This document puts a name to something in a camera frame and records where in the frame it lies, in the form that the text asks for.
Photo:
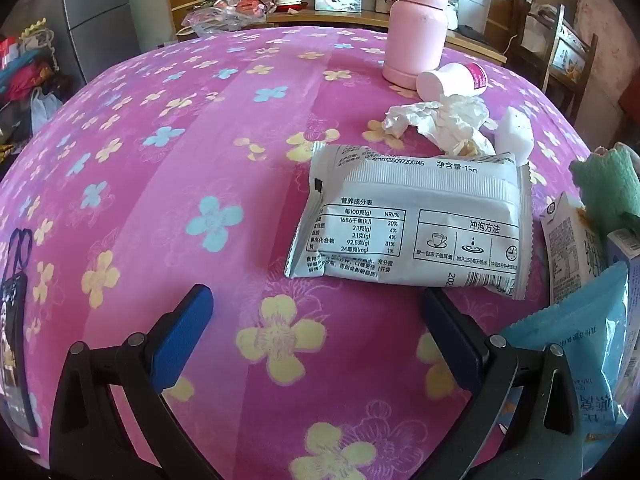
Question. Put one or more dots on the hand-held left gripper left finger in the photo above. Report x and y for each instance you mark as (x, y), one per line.
(180, 340)

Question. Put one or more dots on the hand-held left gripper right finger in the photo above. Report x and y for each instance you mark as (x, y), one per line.
(450, 330)

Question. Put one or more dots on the blue snack packet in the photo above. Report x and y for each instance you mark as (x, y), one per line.
(575, 360)

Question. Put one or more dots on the white snack packet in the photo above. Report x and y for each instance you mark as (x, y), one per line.
(400, 200)

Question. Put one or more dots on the white drink carton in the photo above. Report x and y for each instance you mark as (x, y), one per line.
(570, 245)

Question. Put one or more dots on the blue and white box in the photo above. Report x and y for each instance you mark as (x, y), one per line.
(627, 260)

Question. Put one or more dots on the white tissue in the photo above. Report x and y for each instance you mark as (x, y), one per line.
(450, 120)

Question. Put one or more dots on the green cloth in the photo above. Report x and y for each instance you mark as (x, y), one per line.
(607, 185)

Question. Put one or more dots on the dark printed tote bag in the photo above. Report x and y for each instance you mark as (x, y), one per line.
(12, 335)

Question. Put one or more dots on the white foam block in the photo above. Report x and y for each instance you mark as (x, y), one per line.
(512, 135)

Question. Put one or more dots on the pink floral tablecloth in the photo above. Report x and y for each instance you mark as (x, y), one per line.
(200, 135)

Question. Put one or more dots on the white bottle with pink label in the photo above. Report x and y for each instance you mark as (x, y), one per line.
(445, 80)

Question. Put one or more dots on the pink thermos bottle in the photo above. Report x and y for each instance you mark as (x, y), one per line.
(415, 35)

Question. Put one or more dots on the wooden chair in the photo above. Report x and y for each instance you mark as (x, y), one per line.
(555, 45)

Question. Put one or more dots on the pile of clothes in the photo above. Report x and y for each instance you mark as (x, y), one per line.
(25, 75)

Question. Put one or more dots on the grey refrigerator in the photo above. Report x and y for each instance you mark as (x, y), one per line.
(100, 20)

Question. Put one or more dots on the wooden cabinet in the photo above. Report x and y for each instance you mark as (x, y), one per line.
(320, 19)

